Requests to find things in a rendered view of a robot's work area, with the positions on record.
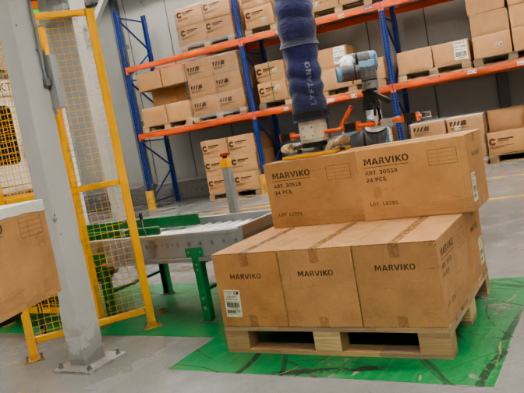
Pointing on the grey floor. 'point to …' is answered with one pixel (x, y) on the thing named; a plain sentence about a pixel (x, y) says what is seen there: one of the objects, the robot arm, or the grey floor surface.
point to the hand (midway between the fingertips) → (380, 122)
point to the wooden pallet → (433, 338)
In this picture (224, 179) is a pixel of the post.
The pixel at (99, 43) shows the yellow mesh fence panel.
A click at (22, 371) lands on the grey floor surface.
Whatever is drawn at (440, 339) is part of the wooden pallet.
